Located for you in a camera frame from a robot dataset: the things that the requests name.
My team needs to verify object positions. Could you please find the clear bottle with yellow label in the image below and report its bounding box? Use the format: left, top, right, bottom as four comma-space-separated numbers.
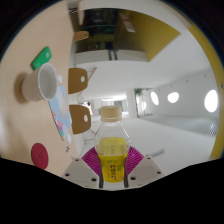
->
94, 105, 131, 184

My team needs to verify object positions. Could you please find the green potted plant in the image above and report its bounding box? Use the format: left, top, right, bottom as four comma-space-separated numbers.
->
134, 87, 144, 98

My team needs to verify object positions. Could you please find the white ceramic mug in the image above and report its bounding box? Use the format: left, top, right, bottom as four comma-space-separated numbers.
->
21, 62, 59, 103

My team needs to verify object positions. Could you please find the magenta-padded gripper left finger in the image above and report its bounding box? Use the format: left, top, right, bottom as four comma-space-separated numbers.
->
61, 147, 103, 190

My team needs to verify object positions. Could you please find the white hanging sign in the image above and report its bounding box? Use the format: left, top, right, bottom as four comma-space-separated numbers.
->
120, 13, 137, 34

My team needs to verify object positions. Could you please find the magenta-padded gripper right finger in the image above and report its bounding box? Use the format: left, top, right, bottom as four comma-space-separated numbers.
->
123, 145, 166, 189

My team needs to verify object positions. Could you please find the wooden stair handrail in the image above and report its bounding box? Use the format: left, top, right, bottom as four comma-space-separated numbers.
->
87, 67, 98, 80

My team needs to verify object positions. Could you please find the round ceiling lights group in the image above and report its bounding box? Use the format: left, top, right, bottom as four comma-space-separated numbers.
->
149, 89, 219, 114

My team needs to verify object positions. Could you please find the grey long wall fixture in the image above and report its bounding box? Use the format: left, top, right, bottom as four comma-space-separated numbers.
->
146, 148, 166, 158

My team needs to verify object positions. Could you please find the green flat card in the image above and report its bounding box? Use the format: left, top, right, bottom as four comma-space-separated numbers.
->
30, 45, 53, 71

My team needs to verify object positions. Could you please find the light blue printed pamphlet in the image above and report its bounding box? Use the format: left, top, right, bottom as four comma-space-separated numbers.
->
48, 84, 73, 142

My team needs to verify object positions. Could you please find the flat round red coaster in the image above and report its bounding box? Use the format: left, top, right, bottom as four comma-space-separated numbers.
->
30, 142, 50, 170

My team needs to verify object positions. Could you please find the dark shelf unit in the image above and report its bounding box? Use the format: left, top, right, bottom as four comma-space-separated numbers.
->
75, 9, 129, 54

